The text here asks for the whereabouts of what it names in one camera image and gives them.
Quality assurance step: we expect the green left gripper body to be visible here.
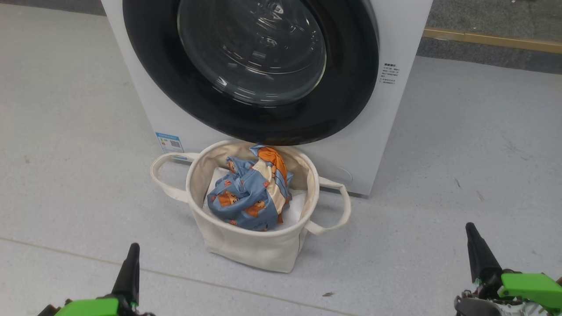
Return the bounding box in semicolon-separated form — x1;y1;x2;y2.
37;296;154;316

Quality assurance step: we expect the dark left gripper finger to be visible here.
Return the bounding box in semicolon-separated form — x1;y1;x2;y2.
111;243;141;309

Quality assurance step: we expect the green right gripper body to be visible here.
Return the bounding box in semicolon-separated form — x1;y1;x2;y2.
454;269;562;316

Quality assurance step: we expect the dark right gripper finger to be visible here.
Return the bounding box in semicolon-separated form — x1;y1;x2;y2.
465;222;503;284

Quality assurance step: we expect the blue orange patterned garment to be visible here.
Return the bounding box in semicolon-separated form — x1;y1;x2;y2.
207;144;294;232

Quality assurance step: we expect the black round glass washer door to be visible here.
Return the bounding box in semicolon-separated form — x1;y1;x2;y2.
122;0;380;146

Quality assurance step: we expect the cream canvas laundry basket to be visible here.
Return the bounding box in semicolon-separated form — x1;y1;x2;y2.
150;140;352;273

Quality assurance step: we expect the white cloth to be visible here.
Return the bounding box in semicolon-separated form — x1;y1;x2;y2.
203;169;306;226

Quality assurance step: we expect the white front-load washing machine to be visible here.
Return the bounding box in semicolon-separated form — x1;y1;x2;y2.
100;0;434;197

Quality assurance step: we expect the blue energy label sticker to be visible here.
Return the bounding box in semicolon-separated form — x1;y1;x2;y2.
155;132;185;154

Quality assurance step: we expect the round drain filter cover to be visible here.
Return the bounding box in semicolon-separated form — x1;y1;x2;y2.
327;166;353;186

